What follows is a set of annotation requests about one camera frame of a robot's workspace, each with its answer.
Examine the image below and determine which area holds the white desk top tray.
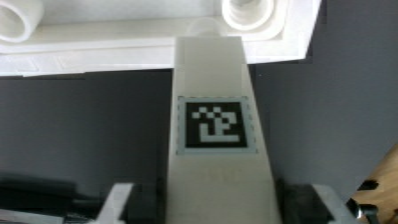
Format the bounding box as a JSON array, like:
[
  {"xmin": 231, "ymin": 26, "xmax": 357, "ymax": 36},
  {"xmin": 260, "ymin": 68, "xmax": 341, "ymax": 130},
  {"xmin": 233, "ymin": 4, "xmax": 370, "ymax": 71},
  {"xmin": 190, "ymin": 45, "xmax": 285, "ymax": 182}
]
[{"xmin": 0, "ymin": 0, "xmax": 324, "ymax": 77}]

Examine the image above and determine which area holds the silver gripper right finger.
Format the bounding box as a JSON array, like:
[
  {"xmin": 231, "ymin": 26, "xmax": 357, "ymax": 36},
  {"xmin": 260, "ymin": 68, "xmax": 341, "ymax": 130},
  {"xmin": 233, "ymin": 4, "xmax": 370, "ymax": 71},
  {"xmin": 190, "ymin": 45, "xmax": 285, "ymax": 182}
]
[{"xmin": 313, "ymin": 184, "xmax": 361, "ymax": 224}]

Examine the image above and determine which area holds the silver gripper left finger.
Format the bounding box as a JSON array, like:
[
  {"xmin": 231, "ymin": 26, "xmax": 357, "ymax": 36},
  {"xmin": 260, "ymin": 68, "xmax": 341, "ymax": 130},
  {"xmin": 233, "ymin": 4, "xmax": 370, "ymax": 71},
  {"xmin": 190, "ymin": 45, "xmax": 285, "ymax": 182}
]
[{"xmin": 87, "ymin": 183, "xmax": 135, "ymax": 224}]

